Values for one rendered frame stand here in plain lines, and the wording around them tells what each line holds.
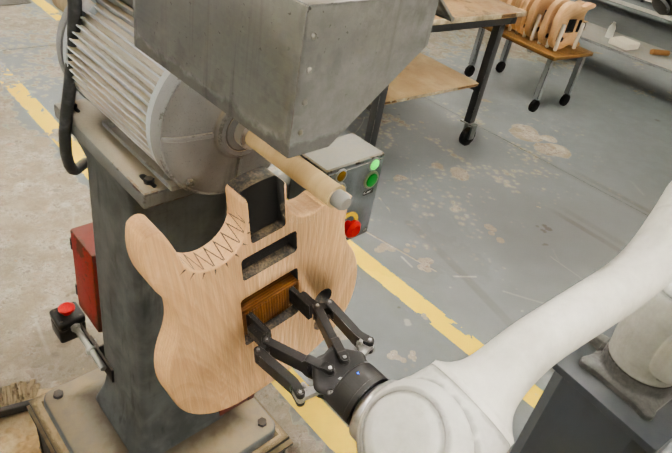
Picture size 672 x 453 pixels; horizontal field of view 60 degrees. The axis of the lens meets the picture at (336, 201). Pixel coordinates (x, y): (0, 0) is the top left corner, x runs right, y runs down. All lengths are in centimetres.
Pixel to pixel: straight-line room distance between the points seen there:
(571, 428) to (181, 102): 116
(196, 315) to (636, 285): 53
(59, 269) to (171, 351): 178
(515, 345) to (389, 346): 174
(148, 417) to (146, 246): 88
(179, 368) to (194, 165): 28
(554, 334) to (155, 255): 43
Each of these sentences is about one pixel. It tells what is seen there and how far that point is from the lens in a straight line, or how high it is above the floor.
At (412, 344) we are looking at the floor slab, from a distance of 236.
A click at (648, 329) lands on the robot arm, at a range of 138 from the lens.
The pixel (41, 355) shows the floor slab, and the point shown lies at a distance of 226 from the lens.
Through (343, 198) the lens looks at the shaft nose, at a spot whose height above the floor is 126.
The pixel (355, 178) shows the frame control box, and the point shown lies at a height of 109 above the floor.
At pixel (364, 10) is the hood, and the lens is 53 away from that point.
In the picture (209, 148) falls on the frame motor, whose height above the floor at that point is 123.
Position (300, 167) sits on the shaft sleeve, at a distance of 77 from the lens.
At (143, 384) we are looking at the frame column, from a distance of 140.
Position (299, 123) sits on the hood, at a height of 142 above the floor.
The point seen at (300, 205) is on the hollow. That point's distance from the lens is 82.
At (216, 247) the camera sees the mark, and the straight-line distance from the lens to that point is 76.
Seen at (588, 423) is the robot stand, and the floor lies 62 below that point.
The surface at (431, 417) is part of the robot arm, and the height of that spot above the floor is 127.
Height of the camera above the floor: 165
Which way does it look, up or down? 33 degrees down
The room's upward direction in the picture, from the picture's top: 11 degrees clockwise
